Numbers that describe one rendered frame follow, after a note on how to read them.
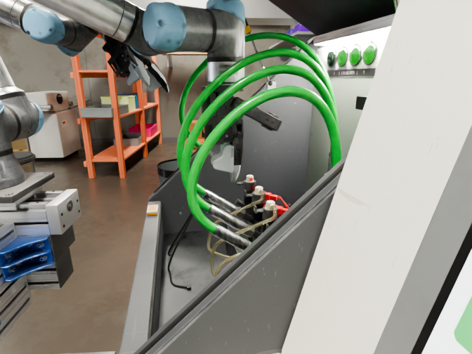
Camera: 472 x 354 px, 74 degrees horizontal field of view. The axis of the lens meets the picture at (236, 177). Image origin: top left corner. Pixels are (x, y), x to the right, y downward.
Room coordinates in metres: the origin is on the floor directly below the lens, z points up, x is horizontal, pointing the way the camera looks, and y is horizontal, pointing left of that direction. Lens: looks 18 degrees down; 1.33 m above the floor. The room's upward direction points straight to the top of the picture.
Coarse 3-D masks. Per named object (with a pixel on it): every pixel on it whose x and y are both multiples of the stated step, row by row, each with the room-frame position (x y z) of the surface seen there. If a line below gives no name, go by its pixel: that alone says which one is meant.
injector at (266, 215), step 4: (264, 208) 0.52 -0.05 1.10; (276, 208) 0.52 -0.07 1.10; (268, 212) 0.51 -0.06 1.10; (272, 212) 0.51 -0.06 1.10; (264, 216) 0.52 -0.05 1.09; (268, 216) 0.51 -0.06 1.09; (276, 216) 0.52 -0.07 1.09; (264, 220) 0.52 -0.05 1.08; (264, 224) 0.52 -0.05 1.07; (268, 224) 0.51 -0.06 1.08; (264, 228) 0.52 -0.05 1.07; (256, 232) 0.52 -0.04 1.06; (260, 232) 0.53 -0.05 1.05; (252, 236) 0.51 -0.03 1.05; (256, 236) 0.51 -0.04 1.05
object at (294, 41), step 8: (264, 32) 0.75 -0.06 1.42; (272, 32) 0.75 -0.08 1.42; (248, 40) 0.76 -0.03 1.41; (288, 40) 0.74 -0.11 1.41; (296, 40) 0.74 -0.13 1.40; (304, 48) 0.73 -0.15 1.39; (312, 56) 0.73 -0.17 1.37; (200, 64) 0.79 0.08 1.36; (320, 64) 0.72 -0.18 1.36; (200, 72) 0.79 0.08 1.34; (192, 80) 0.79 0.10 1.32; (184, 88) 0.80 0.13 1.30; (184, 96) 0.79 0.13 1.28; (184, 104) 0.80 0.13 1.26; (200, 144) 0.79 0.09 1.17
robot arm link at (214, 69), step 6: (210, 66) 0.65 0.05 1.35; (216, 66) 0.64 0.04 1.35; (222, 66) 0.64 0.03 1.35; (228, 66) 0.64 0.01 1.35; (210, 72) 0.65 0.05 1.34; (216, 72) 0.64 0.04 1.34; (240, 72) 0.65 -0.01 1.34; (210, 78) 0.65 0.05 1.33; (228, 78) 0.64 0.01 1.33; (234, 78) 0.64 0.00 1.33; (240, 78) 0.65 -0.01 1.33; (222, 84) 0.64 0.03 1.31; (228, 84) 0.64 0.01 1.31
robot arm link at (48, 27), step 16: (0, 0) 0.83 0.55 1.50; (16, 0) 0.84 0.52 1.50; (0, 16) 0.83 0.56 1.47; (16, 16) 0.82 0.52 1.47; (32, 16) 0.80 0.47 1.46; (48, 16) 0.81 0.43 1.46; (64, 16) 0.90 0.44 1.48; (32, 32) 0.80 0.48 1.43; (48, 32) 0.80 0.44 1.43; (64, 32) 0.85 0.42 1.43
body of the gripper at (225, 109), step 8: (216, 88) 0.64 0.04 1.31; (224, 88) 0.64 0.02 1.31; (216, 96) 0.65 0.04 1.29; (232, 96) 0.66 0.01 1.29; (208, 104) 0.66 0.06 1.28; (224, 104) 0.66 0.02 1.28; (216, 112) 0.65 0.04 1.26; (224, 112) 0.66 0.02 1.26; (216, 120) 0.63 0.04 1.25; (240, 120) 0.65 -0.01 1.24; (208, 128) 0.64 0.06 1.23; (232, 128) 0.64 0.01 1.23; (224, 136) 0.64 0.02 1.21; (232, 136) 0.64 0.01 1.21; (216, 144) 0.63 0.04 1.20
